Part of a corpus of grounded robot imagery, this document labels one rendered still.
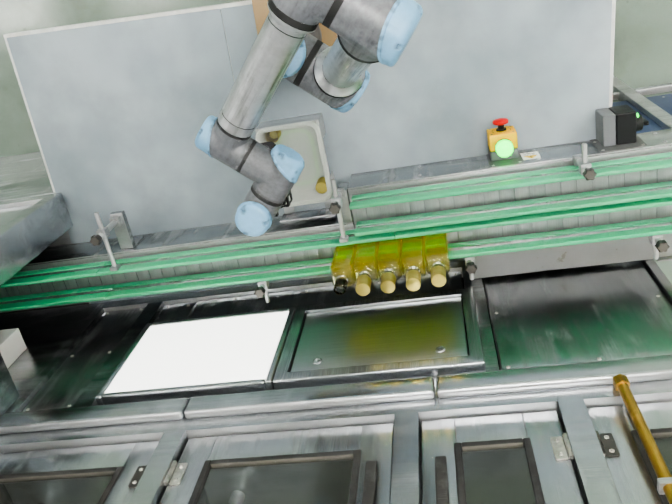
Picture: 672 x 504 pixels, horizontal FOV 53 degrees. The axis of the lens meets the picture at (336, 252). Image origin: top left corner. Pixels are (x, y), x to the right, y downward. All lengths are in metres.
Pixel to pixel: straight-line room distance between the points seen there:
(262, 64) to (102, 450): 0.89
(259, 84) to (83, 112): 0.86
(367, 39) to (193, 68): 0.81
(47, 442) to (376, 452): 0.75
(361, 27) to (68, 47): 1.04
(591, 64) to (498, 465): 1.04
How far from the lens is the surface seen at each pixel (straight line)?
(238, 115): 1.34
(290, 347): 1.64
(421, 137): 1.86
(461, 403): 1.42
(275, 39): 1.25
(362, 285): 1.56
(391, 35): 1.18
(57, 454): 1.66
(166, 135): 1.98
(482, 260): 1.85
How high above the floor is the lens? 2.54
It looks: 64 degrees down
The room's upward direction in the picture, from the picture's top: 166 degrees counter-clockwise
